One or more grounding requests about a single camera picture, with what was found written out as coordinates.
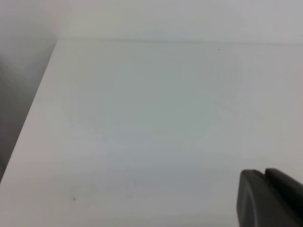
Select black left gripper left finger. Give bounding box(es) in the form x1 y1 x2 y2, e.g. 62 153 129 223
237 170 303 227

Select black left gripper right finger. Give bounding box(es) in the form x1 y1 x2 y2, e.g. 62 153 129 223
265 168 303 214

